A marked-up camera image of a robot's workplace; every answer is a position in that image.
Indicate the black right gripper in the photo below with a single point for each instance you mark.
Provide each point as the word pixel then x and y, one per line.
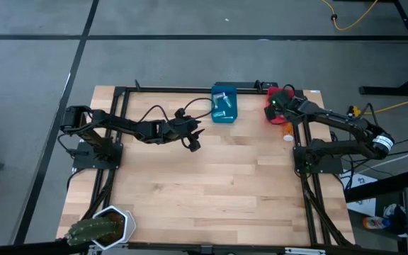
pixel 283 97

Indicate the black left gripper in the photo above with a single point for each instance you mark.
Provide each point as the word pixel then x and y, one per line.
pixel 174 131

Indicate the orange pill bottle white cap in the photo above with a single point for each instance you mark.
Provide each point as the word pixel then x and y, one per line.
pixel 288 130

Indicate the blue plastic bin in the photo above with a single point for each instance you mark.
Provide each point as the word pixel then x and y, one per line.
pixel 234 106

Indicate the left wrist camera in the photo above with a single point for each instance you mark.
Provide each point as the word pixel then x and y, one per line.
pixel 192 145

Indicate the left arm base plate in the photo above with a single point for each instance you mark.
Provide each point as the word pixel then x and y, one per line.
pixel 83 161

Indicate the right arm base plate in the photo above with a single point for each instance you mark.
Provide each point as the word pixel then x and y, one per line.
pixel 328 164

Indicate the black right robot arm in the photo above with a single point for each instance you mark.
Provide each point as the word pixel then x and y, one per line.
pixel 335 118

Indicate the white hexagonal pot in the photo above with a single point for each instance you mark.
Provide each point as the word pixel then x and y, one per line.
pixel 127 226

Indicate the person's shoe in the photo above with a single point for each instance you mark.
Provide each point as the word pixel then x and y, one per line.
pixel 391 212

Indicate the green cactus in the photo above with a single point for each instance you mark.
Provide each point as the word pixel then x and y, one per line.
pixel 90 230

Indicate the black aluminium table frame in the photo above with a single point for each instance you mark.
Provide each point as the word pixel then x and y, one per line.
pixel 190 90

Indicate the yellow plug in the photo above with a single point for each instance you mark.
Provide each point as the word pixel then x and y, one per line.
pixel 354 111

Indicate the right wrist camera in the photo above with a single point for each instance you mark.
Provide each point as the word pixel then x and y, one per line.
pixel 271 113

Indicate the clear pill bottle white cap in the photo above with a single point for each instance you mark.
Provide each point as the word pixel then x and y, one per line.
pixel 227 101

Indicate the red plastic bin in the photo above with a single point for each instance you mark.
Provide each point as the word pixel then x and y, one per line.
pixel 280 120

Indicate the black desk frame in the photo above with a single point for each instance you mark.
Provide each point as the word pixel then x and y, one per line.
pixel 381 90

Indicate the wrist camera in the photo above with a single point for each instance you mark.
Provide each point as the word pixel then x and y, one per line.
pixel 192 145
pixel 271 113

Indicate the white paper sheet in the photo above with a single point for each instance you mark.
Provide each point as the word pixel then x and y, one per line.
pixel 363 205

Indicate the orange drink bottle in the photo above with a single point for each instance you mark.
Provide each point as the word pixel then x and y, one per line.
pixel 375 223

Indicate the cream pill bottle white cap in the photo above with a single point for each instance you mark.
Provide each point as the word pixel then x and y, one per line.
pixel 219 95

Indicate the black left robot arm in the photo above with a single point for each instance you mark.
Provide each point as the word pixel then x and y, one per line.
pixel 119 124

